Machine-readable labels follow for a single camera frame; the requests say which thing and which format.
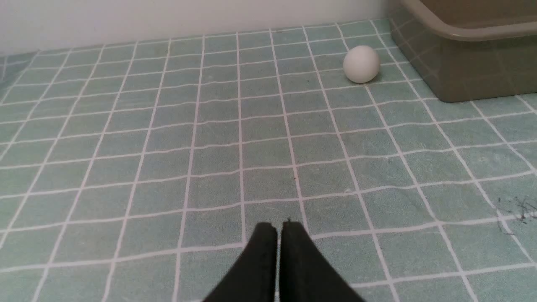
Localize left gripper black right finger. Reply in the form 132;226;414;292
279;221;364;302

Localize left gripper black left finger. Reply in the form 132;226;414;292
204;222;278;302

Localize white table-tennis ball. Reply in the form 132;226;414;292
343;45;381;84

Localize green checkered tablecloth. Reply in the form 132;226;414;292
0;20;536;302

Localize olive plastic bin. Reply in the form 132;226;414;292
387;0;537;103

